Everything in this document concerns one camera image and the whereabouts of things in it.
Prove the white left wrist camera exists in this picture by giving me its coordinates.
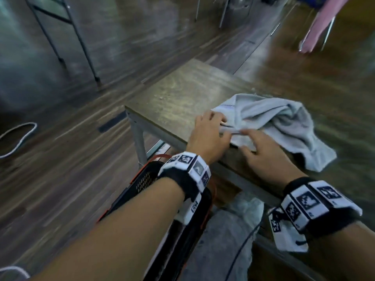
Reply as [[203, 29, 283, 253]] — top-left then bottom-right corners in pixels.
[[175, 193, 203, 226]]

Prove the person's left hand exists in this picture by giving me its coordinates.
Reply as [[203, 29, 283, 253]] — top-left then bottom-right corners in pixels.
[[186, 110, 235, 165]]

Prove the black camera cable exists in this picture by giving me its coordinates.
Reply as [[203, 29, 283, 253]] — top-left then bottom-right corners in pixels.
[[225, 222, 261, 281]]

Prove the person's right hand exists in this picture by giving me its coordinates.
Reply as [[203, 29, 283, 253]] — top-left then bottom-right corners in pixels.
[[239, 128, 308, 190]]

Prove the person's right forearm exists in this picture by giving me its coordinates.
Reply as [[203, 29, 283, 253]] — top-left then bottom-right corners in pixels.
[[307, 222, 375, 281]]

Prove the black left wrist marker band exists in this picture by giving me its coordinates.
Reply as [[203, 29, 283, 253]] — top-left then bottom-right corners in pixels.
[[157, 151, 211, 202]]

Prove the pink cloth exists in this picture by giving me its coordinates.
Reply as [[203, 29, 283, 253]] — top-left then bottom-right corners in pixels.
[[298, 0, 351, 54]]

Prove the black plastic mesh basket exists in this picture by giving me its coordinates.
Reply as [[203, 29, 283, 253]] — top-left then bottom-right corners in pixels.
[[98, 160, 217, 281]]

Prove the blue chair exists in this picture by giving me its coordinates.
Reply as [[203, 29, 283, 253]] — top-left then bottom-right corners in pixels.
[[296, 0, 336, 52]]

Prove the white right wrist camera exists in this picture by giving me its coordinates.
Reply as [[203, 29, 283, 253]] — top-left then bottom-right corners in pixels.
[[268, 207, 310, 253]]

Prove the light grey smooth towel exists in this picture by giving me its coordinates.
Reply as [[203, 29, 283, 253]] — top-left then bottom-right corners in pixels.
[[211, 93, 338, 173]]

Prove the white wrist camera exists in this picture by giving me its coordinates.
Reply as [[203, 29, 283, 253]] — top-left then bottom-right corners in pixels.
[[175, 193, 203, 226], [268, 207, 310, 253]]

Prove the white floor cable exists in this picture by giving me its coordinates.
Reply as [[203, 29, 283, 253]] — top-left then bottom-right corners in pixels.
[[0, 266, 30, 281], [0, 122, 38, 159]]

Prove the black tape strip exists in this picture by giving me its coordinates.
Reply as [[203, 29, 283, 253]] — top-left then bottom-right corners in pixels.
[[98, 111, 127, 133]]

